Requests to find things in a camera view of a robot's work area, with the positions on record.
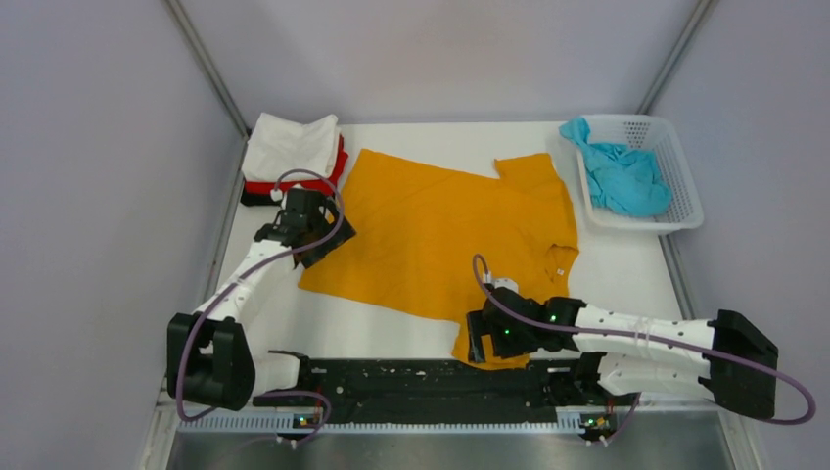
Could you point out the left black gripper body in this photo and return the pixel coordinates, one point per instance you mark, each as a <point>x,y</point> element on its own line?
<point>320,224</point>

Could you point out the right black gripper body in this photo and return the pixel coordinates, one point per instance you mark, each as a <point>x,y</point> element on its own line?
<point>510,342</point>

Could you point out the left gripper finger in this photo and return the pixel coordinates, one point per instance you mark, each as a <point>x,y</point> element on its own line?
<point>299,258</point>
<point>309,257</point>

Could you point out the yellow t-shirt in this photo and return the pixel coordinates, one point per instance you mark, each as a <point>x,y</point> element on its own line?
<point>418,227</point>

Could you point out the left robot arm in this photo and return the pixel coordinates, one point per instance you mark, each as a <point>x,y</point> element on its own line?
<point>209,360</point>

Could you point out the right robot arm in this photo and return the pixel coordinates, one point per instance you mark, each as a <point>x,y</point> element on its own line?
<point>726,360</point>

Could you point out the red folded t-shirt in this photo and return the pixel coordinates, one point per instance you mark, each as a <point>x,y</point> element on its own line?
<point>308,183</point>

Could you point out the black folded t-shirt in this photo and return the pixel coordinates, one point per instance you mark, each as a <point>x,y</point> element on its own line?
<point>260,199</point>

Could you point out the white folded t-shirt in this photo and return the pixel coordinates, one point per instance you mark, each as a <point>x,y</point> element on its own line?
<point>278,145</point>

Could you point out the blue t-shirt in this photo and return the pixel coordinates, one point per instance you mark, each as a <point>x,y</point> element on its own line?
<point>621,179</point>

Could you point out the white plastic basket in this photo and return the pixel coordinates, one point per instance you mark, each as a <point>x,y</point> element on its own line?
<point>652,134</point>

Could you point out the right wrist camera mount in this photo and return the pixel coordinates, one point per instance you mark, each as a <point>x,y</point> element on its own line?
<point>494,283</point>

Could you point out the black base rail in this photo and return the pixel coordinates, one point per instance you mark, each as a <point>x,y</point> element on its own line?
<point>435,392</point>

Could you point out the aluminium frame rail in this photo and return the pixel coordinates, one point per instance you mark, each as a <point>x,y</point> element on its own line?
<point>661,434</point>

